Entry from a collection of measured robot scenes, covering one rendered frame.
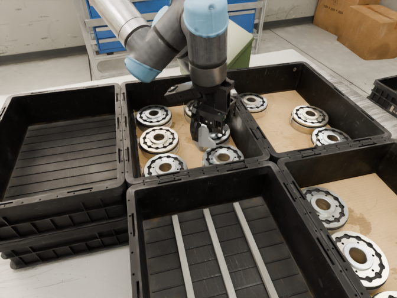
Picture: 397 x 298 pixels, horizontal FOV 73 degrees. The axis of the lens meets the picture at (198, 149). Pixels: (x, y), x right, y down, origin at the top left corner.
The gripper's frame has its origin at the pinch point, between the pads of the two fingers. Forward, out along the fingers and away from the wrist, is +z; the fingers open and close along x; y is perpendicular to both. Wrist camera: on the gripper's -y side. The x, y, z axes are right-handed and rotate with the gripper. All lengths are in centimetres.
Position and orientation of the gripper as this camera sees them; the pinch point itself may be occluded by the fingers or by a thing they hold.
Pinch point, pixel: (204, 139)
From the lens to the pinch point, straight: 71.5
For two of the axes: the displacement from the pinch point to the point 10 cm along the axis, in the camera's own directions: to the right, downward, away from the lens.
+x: 5.2, -6.7, 5.4
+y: 8.5, 3.5, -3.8
